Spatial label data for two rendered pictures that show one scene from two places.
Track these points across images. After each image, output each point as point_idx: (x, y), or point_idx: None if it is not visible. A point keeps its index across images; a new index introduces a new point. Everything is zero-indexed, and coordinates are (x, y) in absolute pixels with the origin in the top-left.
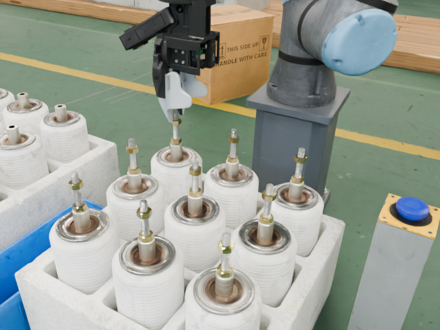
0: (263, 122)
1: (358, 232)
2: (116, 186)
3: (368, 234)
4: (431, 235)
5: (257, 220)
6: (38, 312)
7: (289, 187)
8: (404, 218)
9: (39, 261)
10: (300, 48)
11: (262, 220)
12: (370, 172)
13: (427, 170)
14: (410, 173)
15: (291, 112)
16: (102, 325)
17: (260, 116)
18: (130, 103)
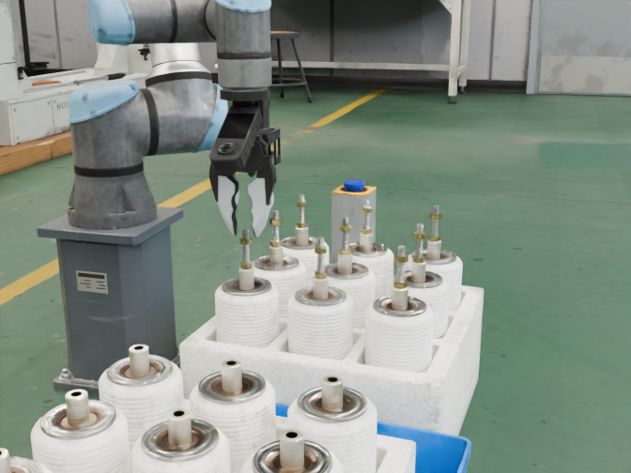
0: (143, 256)
1: (183, 334)
2: (326, 302)
3: (185, 329)
4: (374, 187)
5: None
6: (444, 413)
7: (303, 235)
8: (361, 190)
9: (415, 376)
10: (140, 152)
11: (371, 231)
12: (53, 323)
13: (54, 295)
14: (59, 303)
15: (164, 223)
16: (463, 335)
17: (133, 254)
18: None
